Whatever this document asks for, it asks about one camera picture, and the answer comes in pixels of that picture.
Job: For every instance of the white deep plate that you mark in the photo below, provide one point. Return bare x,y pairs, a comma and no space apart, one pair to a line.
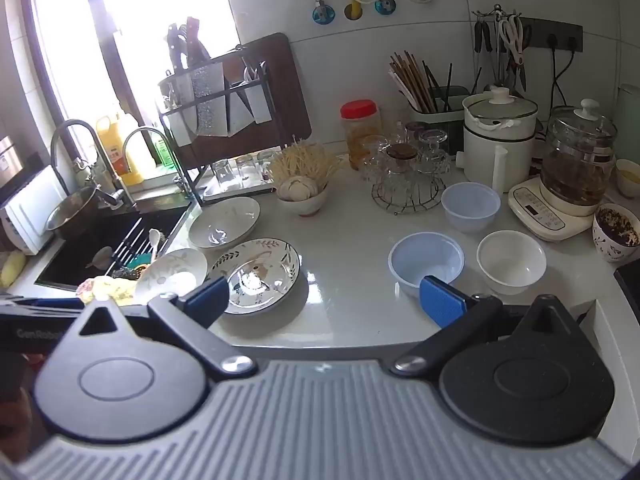
227,220

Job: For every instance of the white ceramic bowl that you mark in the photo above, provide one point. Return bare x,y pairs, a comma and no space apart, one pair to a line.
510,260

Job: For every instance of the person's left hand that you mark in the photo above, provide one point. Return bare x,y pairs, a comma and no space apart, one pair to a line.
12,400

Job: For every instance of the mint green electric kettle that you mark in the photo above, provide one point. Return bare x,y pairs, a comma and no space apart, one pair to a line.
630,115

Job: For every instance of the brown cutting board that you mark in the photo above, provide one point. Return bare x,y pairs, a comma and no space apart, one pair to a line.
285,95

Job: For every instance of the leaf patterned plate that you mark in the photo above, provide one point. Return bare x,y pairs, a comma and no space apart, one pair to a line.
167,272

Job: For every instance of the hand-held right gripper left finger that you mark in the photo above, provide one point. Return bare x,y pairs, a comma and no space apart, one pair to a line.
210,301

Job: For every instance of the steel pot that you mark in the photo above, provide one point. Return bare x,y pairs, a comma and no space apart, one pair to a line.
75,212

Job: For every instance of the white electric cooker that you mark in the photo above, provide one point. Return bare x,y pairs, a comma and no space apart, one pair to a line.
495,145

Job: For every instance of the silver rice cooker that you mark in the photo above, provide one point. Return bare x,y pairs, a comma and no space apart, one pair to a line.
7,155

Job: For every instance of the hanging scissors and utensils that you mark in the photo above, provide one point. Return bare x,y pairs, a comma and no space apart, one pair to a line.
485,35

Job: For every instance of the window frame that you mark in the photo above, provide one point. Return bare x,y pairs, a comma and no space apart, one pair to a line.
111,55

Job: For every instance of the dried noodle bundle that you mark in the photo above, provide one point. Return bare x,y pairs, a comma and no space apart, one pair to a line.
302,162

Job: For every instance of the white microwave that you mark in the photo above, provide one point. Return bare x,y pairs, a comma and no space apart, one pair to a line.
32,210

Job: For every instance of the blue plastic bowl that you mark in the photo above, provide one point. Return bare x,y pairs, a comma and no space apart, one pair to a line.
425,257
470,205

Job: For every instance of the drinking glass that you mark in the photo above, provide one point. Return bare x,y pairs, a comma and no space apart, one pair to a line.
265,162
244,167
220,171

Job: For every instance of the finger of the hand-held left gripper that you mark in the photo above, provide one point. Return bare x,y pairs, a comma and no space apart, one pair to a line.
40,303

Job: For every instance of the small curved faucet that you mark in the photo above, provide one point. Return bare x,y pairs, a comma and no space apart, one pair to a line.
145,131

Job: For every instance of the black induction cooktop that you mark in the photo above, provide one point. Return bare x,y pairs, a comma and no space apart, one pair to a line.
629,285

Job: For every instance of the small beige bowl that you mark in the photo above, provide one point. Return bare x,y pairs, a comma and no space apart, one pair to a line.
305,205

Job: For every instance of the white utensil holder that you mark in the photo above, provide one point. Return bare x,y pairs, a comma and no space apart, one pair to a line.
177,127
260,105

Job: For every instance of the sink drain rack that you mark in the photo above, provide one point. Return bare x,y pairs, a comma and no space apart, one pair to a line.
132,245

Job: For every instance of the bundle of wooden chopsticks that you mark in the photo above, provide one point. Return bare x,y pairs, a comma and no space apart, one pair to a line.
410,80

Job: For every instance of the patterned cleaver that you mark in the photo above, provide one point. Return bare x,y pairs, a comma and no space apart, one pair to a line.
206,102

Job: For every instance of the red-lidded glass jar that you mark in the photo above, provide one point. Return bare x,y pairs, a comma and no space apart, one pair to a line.
357,132

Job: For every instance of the yellow cloth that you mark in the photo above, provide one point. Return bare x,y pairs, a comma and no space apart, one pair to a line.
107,290

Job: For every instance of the black wall power strip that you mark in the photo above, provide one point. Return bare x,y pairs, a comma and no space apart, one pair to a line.
542,32

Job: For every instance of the yellow detergent bottle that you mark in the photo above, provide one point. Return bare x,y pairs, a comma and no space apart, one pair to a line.
117,150

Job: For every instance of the glass health kettle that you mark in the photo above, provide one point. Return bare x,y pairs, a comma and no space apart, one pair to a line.
575,160

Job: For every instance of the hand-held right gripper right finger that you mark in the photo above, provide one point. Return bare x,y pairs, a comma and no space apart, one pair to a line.
442,301

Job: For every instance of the black sink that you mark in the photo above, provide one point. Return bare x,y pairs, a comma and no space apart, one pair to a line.
75,260

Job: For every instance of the black dish rack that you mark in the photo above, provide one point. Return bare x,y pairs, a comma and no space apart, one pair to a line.
230,85

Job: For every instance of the tall grey faucet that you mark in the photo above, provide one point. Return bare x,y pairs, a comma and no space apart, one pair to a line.
56,140

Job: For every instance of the white spoon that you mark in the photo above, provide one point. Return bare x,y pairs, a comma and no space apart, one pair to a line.
156,240

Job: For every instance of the small cup with yellow liquid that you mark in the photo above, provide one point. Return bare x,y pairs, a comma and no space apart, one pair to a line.
627,177

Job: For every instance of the patterned bowl with dark food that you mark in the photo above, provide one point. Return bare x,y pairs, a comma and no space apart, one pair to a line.
615,235

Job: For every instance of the metal tray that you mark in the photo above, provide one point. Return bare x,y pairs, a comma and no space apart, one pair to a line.
225,191

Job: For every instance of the group of upturned glasses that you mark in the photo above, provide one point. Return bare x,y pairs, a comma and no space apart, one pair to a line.
430,155

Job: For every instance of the yellow bagged item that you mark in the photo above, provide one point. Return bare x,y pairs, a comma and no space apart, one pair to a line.
10,267

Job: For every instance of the green bottle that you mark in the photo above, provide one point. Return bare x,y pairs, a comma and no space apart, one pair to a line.
161,150

